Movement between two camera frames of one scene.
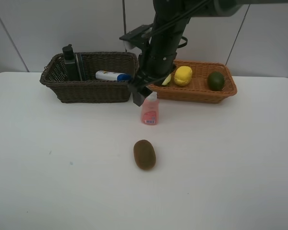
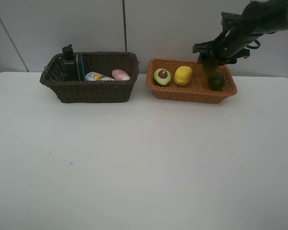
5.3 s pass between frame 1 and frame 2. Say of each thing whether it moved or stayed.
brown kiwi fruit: moved
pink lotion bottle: moved
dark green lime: stayed
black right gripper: moved
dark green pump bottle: stayed
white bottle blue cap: moved
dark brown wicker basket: stayed
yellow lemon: stayed
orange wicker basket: stayed
